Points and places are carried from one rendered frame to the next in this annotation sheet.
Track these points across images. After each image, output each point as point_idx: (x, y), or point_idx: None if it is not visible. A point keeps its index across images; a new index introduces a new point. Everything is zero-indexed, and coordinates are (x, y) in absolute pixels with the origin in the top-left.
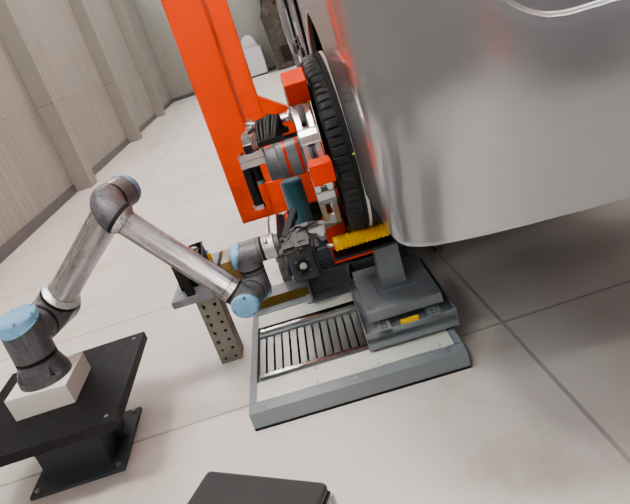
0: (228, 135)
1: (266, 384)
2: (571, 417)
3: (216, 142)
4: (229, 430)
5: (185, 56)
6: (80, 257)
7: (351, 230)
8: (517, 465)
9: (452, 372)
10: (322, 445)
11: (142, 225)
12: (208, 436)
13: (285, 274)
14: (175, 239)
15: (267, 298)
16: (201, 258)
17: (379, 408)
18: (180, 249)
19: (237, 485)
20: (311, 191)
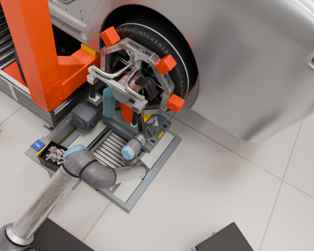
0: (48, 65)
1: (118, 191)
2: (221, 149)
3: (40, 72)
4: (115, 220)
5: (27, 18)
6: (54, 207)
7: None
8: (222, 173)
9: (176, 147)
10: (162, 201)
11: (119, 173)
12: (108, 229)
13: (55, 123)
14: (124, 168)
15: (58, 143)
16: (134, 168)
17: (166, 175)
18: (130, 171)
19: (213, 242)
20: (82, 79)
